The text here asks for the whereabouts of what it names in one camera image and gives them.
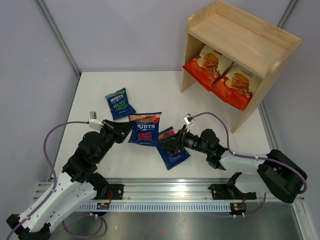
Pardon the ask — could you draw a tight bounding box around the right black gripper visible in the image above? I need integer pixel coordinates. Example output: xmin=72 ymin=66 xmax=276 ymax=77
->
xmin=159 ymin=124 xmax=211 ymax=155

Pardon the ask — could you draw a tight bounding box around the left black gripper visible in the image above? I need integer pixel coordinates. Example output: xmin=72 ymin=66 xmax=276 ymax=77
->
xmin=94 ymin=119 xmax=136 ymax=163

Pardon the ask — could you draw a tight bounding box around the Burts chilli bag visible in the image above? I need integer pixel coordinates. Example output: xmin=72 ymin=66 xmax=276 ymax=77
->
xmin=156 ymin=126 xmax=190 ymax=171
xmin=128 ymin=112 xmax=162 ymax=147

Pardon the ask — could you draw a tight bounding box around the cassava chips bag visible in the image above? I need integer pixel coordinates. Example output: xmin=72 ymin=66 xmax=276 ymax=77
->
xmin=211 ymin=64 xmax=263 ymax=111
xmin=182 ymin=45 xmax=234 ymax=92

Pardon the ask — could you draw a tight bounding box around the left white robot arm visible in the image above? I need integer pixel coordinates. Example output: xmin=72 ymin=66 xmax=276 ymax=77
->
xmin=6 ymin=119 xmax=135 ymax=240

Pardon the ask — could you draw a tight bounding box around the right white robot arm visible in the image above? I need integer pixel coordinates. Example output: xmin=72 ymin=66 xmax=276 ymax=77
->
xmin=159 ymin=125 xmax=308 ymax=204

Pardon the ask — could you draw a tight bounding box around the wooden two-tier shelf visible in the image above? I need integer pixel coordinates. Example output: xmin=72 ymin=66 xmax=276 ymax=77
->
xmin=183 ymin=0 xmax=303 ymax=133

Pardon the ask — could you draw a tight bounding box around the Burts green blue bag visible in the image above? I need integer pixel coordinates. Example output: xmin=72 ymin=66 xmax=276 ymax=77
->
xmin=104 ymin=87 xmax=136 ymax=121

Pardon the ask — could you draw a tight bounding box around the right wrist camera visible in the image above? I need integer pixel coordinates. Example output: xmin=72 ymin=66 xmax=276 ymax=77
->
xmin=183 ymin=113 xmax=194 ymax=132

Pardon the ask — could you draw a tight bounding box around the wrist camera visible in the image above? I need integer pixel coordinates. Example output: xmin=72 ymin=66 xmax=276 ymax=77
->
xmin=88 ymin=111 xmax=103 ymax=132
xmin=183 ymin=113 xmax=194 ymax=132

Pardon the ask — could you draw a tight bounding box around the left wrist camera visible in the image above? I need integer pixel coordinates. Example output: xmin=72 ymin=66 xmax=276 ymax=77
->
xmin=88 ymin=111 xmax=103 ymax=132

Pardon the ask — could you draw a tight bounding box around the aluminium mounting rail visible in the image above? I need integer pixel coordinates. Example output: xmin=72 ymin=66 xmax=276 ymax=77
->
xmin=33 ymin=177 xmax=305 ymax=203

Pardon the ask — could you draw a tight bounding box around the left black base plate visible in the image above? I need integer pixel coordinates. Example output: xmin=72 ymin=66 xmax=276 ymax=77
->
xmin=94 ymin=184 xmax=124 ymax=200

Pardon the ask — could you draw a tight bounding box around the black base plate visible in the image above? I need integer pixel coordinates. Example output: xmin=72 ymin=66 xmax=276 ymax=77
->
xmin=208 ymin=184 xmax=257 ymax=200
xmin=94 ymin=184 xmax=124 ymax=200

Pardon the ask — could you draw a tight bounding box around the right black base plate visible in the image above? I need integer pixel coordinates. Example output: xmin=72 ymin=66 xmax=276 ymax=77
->
xmin=208 ymin=184 xmax=257 ymax=200

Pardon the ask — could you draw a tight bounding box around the white slotted cable duct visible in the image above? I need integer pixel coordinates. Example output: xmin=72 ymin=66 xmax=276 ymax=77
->
xmin=76 ymin=202 xmax=231 ymax=213

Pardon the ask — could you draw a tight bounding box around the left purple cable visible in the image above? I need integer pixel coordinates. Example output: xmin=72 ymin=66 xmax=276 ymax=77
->
xmin=4 ymin=121 xmax=108 ymax=240

